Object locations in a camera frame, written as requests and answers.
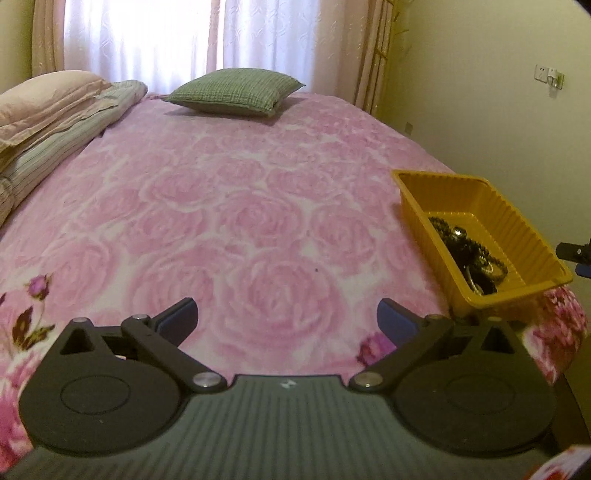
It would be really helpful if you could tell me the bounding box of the black and gold bracelet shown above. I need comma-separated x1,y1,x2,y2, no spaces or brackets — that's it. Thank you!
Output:
465,265,498,296

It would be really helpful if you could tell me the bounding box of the yellow plastic tray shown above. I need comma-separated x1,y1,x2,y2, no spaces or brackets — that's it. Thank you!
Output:
391,169,574,319

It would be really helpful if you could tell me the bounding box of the pink floral blanket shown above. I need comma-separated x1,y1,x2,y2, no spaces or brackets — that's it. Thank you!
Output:
0,91,588,455

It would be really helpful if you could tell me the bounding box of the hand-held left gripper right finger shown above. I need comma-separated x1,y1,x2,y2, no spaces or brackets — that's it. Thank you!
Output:
348,298,532,392

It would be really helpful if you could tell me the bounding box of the striped folded quilt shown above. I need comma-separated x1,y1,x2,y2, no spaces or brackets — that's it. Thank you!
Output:
0,80,148,227

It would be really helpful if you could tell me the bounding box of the brown bead necklace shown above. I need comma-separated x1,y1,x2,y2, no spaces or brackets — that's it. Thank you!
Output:
427,215,509,283

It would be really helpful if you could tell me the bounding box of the pink drape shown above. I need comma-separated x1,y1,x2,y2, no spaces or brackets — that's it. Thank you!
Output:
31,0,66,80
353,0,403,117

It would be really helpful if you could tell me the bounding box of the yellow wooden coat rack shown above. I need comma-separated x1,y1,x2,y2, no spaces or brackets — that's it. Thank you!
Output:
379,0,411,63

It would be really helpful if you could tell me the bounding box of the white sheer curtain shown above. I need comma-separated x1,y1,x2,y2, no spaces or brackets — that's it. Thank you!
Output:
62,0,370,95

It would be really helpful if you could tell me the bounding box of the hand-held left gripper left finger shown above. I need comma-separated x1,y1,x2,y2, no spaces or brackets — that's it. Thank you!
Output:
46,298,227,394

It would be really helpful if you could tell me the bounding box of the red white packet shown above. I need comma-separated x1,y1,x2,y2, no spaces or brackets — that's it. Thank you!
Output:
526,444,590,480

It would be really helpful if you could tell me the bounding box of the pink folded quilt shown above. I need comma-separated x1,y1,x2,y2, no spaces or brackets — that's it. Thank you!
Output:
0,70,114,160

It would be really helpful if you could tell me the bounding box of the green checked pillow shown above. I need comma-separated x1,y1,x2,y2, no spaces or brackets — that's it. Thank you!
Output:
163,68,306,119

